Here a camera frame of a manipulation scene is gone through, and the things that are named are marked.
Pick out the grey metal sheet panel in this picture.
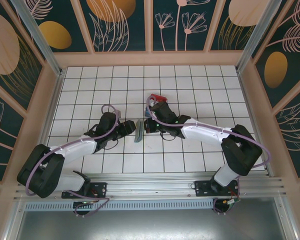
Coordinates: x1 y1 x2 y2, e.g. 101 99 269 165
14 197 295 240

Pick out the thin black right gripper cable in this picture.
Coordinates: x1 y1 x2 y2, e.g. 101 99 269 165
159 131 177 141

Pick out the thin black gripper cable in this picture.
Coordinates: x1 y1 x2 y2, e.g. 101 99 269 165
97 138 120 151
159 131 177 141

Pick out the thin black left gripper cable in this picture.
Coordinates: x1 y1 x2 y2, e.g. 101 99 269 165
97 138 120 151

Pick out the aluminium mounting rail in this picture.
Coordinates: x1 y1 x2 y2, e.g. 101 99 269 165
13 171 288 201

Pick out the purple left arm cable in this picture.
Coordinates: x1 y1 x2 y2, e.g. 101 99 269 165
25 104 122 218

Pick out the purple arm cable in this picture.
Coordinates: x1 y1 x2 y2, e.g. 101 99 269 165
145 96 270 216
25 104 122 218

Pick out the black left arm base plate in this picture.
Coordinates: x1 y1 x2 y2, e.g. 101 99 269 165
61 181 108 200

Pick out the aluminium side rail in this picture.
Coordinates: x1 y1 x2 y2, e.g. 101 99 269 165
38 72 66 176
236 71 275 177

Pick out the grey slotted cable duct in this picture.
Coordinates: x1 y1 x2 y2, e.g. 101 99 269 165
23 201 216 211

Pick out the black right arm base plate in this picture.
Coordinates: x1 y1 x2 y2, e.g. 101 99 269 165
194 179 241 197

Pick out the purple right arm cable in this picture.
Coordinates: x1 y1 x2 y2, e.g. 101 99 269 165
145 96 270 216

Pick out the aluminium corner post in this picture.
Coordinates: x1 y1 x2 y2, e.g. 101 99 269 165
9 0 66 77
235 0 290 74

